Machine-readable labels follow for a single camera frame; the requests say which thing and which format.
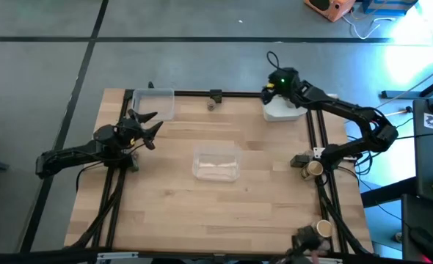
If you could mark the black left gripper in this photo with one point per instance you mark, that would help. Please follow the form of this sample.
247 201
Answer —
130 132

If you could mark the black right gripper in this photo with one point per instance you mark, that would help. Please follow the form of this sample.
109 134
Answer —
286 78

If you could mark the cardboard spice tube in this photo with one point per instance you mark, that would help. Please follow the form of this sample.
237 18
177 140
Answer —
323 228
315 168

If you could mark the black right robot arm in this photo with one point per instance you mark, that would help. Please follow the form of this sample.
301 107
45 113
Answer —
348 108

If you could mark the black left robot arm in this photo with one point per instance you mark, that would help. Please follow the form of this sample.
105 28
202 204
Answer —
73 151

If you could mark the clear plastic bin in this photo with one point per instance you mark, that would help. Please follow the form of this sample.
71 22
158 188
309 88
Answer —
216 165
154 104

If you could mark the white plastic bin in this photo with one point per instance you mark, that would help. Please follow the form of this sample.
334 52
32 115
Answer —
279 111

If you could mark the orange speaker box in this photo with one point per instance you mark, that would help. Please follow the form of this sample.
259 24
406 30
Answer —
330 7

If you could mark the black stand leg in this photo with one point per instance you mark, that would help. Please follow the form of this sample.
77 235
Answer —
396 94

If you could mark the thin pale rod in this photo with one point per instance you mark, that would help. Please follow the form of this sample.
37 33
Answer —
400 111

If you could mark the blue box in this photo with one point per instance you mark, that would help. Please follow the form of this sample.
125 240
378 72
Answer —
389 5

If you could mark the black desk foot bar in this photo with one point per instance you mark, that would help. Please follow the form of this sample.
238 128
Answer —
385 192

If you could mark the person's hand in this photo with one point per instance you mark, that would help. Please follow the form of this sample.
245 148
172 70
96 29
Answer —
313 256

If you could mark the small round metal object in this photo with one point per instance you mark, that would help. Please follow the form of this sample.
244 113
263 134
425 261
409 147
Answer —
398 236

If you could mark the black low desk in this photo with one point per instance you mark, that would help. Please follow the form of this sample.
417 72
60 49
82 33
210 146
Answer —
422 220

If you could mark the black computer mouse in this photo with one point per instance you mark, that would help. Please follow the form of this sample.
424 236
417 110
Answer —
425 242

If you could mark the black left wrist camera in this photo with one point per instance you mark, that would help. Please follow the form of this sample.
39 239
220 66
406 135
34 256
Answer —
148 143

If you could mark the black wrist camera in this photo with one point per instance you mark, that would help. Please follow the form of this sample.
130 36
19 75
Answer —
266 96
148 143

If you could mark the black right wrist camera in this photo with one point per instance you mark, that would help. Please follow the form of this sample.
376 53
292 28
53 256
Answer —
266 96

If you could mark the black aluminium table frame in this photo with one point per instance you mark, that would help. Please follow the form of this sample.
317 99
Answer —
194 94

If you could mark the white metal bracket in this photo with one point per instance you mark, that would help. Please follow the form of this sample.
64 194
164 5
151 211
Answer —
318 152

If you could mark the silver metal bracket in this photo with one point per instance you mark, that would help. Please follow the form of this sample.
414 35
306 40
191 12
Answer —
330 261
117 255

